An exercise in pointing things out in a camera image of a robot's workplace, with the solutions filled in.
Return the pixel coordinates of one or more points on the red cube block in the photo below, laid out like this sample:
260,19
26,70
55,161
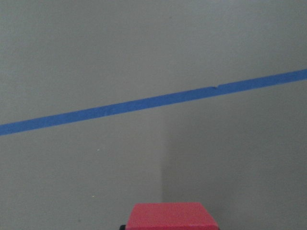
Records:
170,216

